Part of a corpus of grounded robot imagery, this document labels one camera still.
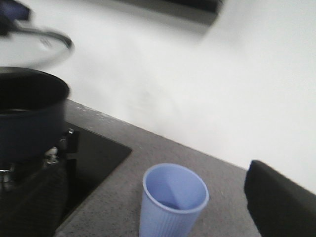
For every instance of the glass pot lid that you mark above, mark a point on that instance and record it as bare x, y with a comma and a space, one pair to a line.
24, 45

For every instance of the range hood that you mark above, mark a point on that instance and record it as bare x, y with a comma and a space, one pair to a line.
202, 12

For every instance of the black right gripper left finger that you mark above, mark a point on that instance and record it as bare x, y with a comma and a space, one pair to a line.
35, 208

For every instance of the black glass gas cooktop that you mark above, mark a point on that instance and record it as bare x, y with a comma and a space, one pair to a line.
86, 169

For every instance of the light blue ribbed cup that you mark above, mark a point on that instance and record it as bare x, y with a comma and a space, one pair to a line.
173, 198

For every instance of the dark blue cooking pot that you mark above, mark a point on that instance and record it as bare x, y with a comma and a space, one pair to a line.
32, 112

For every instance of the right gas burner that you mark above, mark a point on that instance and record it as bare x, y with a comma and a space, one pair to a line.
14, 172

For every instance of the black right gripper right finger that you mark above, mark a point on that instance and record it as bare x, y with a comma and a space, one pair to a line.
278, 206

